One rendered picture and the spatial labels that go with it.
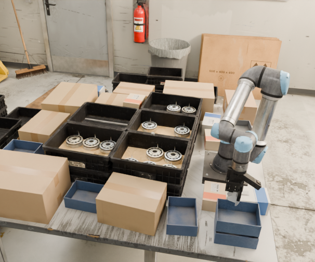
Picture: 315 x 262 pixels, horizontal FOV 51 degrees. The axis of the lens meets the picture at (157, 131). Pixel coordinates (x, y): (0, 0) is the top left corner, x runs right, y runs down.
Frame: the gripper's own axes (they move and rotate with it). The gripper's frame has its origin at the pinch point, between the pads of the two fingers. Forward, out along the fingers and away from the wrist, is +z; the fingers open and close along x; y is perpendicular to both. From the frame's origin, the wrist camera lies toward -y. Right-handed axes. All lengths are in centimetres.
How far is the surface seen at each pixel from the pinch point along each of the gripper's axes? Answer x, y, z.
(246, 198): -10.3, -5.5, 3.6
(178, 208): -4.4, 29.0, 12.7
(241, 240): 14.2, -3.3, 10.1
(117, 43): -340, 168, 0
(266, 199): -11.9, -16.0, 3.5
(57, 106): -65, 126, -11
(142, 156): -28, 55, -2
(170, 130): -62, 43, -5
